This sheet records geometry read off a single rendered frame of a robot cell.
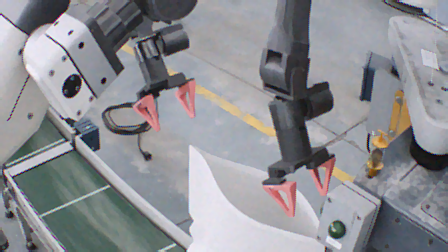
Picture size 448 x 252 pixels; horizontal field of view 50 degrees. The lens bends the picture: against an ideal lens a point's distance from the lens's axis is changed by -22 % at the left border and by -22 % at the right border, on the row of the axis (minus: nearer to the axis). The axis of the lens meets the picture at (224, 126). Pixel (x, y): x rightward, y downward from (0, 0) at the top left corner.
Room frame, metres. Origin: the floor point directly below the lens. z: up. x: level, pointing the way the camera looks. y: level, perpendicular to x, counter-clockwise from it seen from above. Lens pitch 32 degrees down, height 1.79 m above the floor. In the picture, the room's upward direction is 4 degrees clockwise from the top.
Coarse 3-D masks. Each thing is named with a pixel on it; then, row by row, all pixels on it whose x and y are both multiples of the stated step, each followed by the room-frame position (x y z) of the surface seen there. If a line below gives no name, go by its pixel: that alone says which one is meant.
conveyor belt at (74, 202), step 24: (48, 168) 1.81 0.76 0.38; (72, 168) 1.83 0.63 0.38; (24, 192) 1.61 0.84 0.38; (48, 192) 1.64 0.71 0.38; (72, 192) 1.67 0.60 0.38; (96, 192) 1.70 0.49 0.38; (48, 216) 1.49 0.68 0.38; (72, 216) 1.52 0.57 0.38; (96, 216) 1.55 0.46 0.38; (120, 216) 1.57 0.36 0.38; (72, 240) 1.38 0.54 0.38; (96, 240) 1.40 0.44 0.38; (120, 240) 1.43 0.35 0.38; (144, 240) 1.45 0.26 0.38; (168, 240) 1.47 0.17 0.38
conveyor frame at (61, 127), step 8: (48, 112) 2.25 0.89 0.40; (56, 120) 2.17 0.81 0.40; (56, 128) 2.18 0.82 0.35; (64, 128) 2.10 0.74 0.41; (64, 136) 2.10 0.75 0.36; (72, 136) 2.05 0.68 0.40; (64, 144) 2.01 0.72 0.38; (72, 144) 2.04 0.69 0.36; (48, 152) 1.93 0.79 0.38; (56, 152) 1.94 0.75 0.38; (64, 152) 1.95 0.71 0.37; (32, 160) 1.85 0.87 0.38; (40, 160) 1.86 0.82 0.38; (16, 168) 1.77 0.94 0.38; (24, 168) 1.78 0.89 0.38
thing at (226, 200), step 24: (192, 168) 1.09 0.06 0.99; (216, 168) 1.06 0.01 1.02; (240, 168) 1.04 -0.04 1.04; (192, 192) 1.09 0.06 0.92; (216, 192) 0.96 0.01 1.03; (240, 192) 1.03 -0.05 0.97; (264, 192) 1.01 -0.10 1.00; (192, 216) 1.09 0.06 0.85; (216, 216) 0.95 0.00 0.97; (240, 216) 0.88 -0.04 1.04; (264, 216) 1.01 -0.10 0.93; (312, 216) 0.88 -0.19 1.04; (216, 240) 0.94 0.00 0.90; (240, 240) 0.87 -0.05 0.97; (264, 240) 0.84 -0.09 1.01; (288, 240) 0.81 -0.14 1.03; (312, 240) 0.79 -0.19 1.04
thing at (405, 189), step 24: (408, 144) 0.70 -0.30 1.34; (384, 168) 0.63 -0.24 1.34; (408, 168) 0.63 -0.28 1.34; (384, 192) 0.59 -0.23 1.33; (408, 192) 0.58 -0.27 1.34; (432, 192) 0.57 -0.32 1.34; (384, 216) 0.56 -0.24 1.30; (408, 216) 0.53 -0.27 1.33; (432, 216) 0.52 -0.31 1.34; (384, 240) 0.55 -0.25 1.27; (408, 240) 0.52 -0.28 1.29; (432, 240) 0.48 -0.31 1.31
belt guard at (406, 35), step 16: (400, 16) 1.13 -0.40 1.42; (400, 32) 1.01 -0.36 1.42; (416, 32) 1.03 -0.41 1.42; (432, 32) 1.06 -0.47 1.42; (400, 48) 0.92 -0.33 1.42; (416, 48) 0.93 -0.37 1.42; (432, 48) 0.95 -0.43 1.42; (400, 64) 0.89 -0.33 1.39; (416, 64) 0.85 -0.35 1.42; (400, 80) 0.88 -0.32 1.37; (416, 80) 0.78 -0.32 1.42; (432, 80) 0.79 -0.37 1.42; (416, 96) 0.72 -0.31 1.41; (432, 96) 0.73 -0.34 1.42; (416, 112) 0.70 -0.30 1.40; (432, 112) 0.67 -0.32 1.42; (416, 128) 0.68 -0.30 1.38; (432, 128) 0.64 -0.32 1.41; (432, 144) 0.64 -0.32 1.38
